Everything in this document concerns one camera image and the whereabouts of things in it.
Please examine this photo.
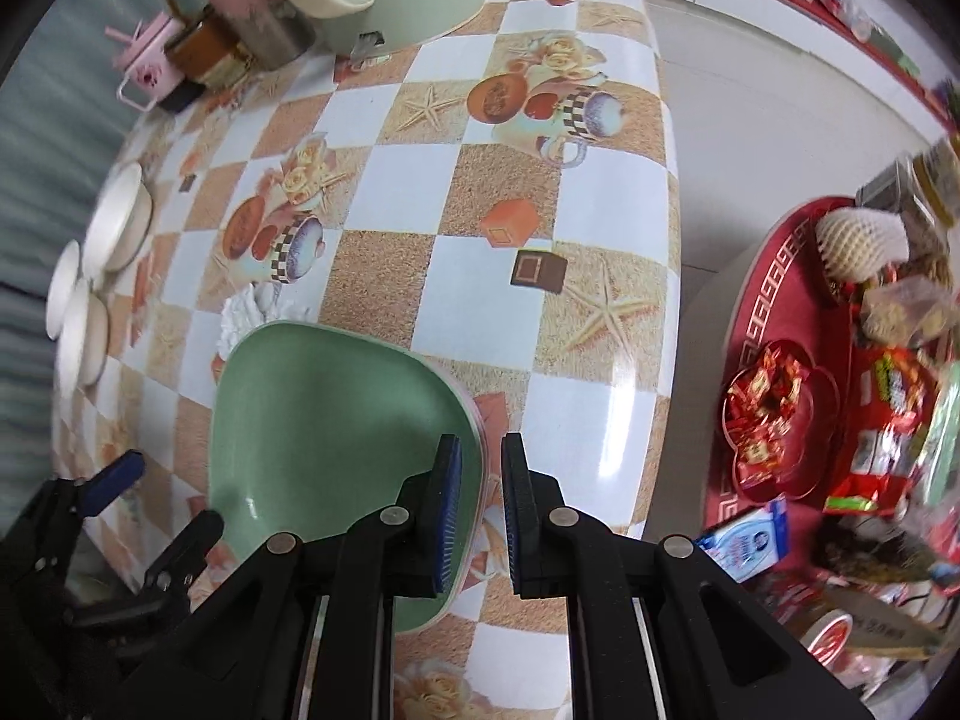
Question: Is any green square plate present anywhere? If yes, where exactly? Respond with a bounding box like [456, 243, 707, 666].
[208, 322, 485, 632]

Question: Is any small white foam plate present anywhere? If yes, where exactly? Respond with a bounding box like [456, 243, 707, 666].
[44, 241, 82, 340]

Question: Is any large white foam bowl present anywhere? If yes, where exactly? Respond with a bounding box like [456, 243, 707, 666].
[82, 161, 153, 281]

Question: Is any blue white tissue pack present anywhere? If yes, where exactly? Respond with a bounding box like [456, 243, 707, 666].
[695, 497, 789, 583]

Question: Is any crumpled white tissue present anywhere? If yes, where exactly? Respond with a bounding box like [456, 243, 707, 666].
[217, 283, 309, 361]

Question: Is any clear red candy dish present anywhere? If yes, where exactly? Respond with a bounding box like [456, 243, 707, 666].
[719, 340, 839, 504]

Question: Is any red round tray table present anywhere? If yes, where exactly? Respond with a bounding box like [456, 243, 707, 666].
[704, 195, 960, 587]

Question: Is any red snack bag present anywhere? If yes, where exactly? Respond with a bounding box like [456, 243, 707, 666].
[823, 344, 937, 517]

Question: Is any grey-green curtain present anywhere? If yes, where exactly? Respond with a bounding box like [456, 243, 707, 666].
[0, 0, 164, 523]

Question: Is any pink lidded mug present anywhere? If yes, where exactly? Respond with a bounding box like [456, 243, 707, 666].
[104, 11, 205, 114]

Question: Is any clear bag of snacks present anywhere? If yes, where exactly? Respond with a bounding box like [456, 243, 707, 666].
[861, 277, 958, 348]

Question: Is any amber glass jar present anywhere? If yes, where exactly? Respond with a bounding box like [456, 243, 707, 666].
[164, 0, 252, 91]

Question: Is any white foam fruit net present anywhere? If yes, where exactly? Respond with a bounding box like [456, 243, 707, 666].
[815, 206, 910, 283]

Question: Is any patterned plastic tablecloth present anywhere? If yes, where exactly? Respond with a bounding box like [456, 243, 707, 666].
[50, 0, 683, 720]

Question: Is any pink steel tumbler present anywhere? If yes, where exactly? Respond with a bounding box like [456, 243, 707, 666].
[208, 0, 316, 70]

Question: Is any gold lidded glass jar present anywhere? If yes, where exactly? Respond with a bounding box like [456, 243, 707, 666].
[907, 133, 960, 229]

